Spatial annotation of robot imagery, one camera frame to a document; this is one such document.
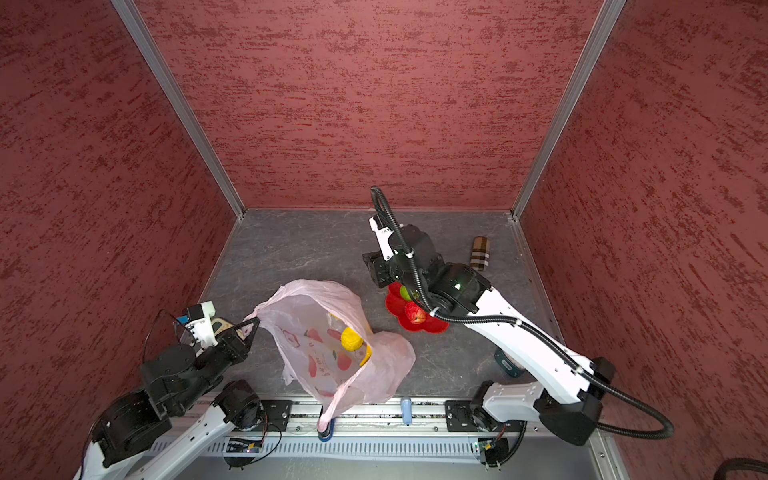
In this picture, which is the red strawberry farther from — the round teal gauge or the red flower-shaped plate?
the round teal gauge

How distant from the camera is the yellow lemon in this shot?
2.73 feet

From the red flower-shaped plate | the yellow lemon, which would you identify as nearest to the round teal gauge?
the red flower-shaped plate

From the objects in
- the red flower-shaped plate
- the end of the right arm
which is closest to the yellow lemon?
the red flower-shaped plate

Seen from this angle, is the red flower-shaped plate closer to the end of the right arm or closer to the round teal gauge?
the round teal gauge

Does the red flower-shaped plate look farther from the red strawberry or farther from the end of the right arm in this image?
the end of the right arm

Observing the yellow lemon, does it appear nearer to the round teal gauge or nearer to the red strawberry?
the red strawberry

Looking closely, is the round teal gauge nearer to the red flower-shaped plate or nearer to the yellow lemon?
the red flower-shaped plate

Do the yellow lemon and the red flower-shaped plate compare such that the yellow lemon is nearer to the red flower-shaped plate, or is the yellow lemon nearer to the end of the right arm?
the red flower-shaped plate
